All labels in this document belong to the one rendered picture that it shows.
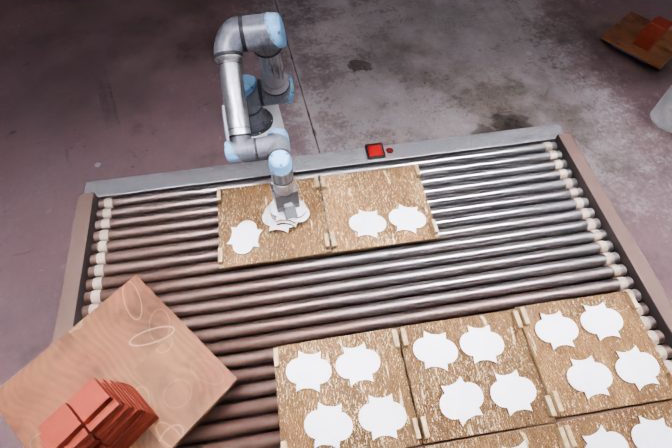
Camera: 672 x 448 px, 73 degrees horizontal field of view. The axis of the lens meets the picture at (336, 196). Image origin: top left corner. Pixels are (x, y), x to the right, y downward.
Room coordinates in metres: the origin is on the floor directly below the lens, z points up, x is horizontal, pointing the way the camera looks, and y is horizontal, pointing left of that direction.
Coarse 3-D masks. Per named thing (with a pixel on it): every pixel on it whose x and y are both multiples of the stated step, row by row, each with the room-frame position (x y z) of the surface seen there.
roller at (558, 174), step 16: (512, 176) 1.12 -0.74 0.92; (528, 176) 1.12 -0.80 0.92; (544, 176) 1.12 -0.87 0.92; (560, 176) 1.13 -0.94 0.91; (432, 192) 1.04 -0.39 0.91; (448, 192) 1.04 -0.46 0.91; (464, 192) 1.06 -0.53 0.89; (160, 224) 0.87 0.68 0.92; (176, 224) 0.87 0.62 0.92; (192, 224) 0.88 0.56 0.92; (208, 224) 0.88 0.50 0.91; (96, 240) 0.81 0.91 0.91
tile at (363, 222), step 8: (352, 216) 0.90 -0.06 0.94; (360, 216) 0.90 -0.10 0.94; (368, 216) 0.90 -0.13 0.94; (376, 216) 0.90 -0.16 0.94; (352, 224) 0.87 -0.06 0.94; (360, 224) 0.87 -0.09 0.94; (368, 224) 0.87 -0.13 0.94; (376, 224) 0.87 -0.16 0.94; (384, 224) 0.87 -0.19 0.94; (360, 232) 0.83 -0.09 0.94; (368, 232) 0.83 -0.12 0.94; (376, 232) 0.83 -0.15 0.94
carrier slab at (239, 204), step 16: (224, 192) 1.01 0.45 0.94; (240, 192) 1.01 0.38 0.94; (256, 192) 1.01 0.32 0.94; (304, 192) 1.02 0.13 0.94; (320, 192) 1.02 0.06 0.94; (224, 208) 0.94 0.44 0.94; (240, 208) 0.94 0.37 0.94; (256, 208) 0.94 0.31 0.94; (320, 208) 0.94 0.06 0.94; (224, 224) 0.87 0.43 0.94; (256, 224) 0.87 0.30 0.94; (304, 224) 0.87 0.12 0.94; (320, 224) 0.87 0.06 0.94; (224, 240) 0.80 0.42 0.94; (272, 240) 0.80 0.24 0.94; (288, 240) 0.80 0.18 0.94; (304, 240) 0.80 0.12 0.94; (320, 240) 0.80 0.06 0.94; (224, 256) 0.73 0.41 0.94; (240, 256) 0.73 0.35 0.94; (256, 256) 0.73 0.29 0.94; (272, 256) 0.73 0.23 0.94; (288, 256) 0.73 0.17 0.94; (304, 256) 0.74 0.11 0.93
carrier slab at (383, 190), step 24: (408, 168) 1.14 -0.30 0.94; (336, 192) 1.02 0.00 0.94; (360, 192) 1.02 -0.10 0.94; (384, 192) 1.02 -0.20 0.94; (408, 192) 1.02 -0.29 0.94; (336, 216) 0.91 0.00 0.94; (384, 216) 0.91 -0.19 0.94; (432, 216) 0.91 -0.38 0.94; (336, 240) 0.80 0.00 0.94; (360, 240) 0.80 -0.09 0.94; (384, 240) 0.80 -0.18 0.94; (408, 240) 0.80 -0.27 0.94
